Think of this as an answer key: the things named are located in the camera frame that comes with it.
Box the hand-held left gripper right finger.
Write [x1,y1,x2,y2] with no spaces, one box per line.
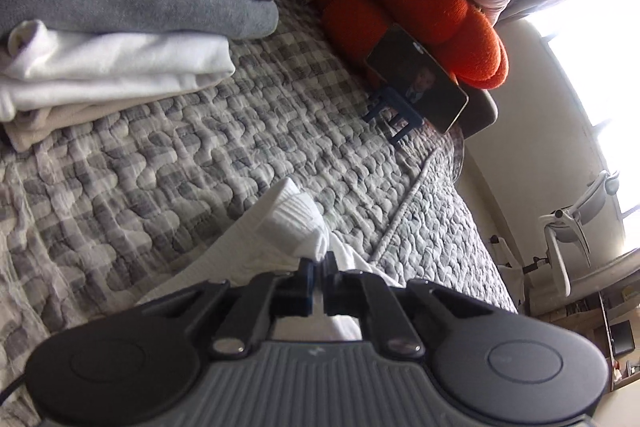
[324,252,506,360]

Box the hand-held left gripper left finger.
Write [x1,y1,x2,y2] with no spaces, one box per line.
[132,257,317,358]

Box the white shirt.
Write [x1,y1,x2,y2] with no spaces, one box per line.
[132,177,403,343]

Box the grey checked quilt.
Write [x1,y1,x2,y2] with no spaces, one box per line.
[0,0,518,427]

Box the blue phone stand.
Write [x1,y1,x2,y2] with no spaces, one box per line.
[364,87,426,144]

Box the smartphone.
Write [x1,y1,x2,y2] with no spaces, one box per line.
[365,24,470,134]

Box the white office chair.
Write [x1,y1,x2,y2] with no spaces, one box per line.
[492,169,640,308]

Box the wooden desk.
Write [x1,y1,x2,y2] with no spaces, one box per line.
[535,277,640,393]

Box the white folded garment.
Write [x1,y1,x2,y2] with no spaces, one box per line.
[0,19,237,120]

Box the black monitor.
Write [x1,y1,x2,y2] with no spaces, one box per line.
[611,322,633,355]

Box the beige folded garment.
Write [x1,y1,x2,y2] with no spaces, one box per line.
[0,92,171,152]

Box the black cable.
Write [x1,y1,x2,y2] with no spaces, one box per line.
[0,374,28,403]

